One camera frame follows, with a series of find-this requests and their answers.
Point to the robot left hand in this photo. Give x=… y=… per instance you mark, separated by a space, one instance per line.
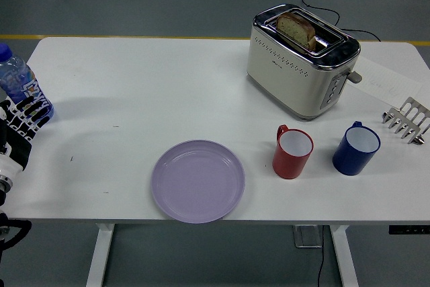
x=16 y=146

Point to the purple plate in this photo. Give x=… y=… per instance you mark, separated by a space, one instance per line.
x=198 y=181

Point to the blue-capped drink bottle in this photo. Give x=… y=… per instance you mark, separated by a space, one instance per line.
x=15 y=72

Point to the white table leg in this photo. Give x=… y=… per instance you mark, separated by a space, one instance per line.
x=100 y=256
x=342 y=260

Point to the red mug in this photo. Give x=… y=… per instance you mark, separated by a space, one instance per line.
x=289 y=166

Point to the cream and chrome toaster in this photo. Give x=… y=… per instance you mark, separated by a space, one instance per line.
x=285 y=75

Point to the brown bread slice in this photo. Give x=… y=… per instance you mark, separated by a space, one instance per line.
x=295 y=28

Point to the clear plastic holder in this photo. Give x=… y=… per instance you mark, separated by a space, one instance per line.
x=307 y=238

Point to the blue mug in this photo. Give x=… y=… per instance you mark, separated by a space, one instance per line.
x=349 y=162

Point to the white paper sheet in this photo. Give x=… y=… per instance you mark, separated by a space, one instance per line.
x=386 y=78

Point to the black table control panel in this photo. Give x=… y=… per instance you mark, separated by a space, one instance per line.
x=410 y=229

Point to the metal toast rack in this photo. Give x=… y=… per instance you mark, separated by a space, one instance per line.
x=416 y=103

